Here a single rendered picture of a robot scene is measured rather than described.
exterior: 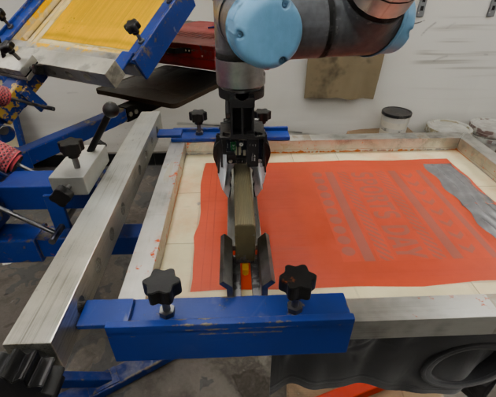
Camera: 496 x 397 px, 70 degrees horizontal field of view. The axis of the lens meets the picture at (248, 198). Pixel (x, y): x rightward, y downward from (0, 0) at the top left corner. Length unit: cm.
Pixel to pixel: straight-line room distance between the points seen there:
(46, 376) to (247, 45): 38
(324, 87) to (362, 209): 200
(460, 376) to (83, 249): 71
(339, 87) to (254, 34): 236
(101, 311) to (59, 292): 5
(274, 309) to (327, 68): 230
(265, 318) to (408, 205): 44
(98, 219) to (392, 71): 255
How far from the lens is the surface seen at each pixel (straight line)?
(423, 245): 69
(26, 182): 74
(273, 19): 40
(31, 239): 81
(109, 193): 64
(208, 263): 59
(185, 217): 70
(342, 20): 45
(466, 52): 310
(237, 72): 53
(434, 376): 82
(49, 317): 46
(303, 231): 66
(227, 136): 55
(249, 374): 157
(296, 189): 78
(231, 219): 62
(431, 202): 82
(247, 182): 59
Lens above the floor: 137
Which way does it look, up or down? 34 degrees down
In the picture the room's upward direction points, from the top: straight up
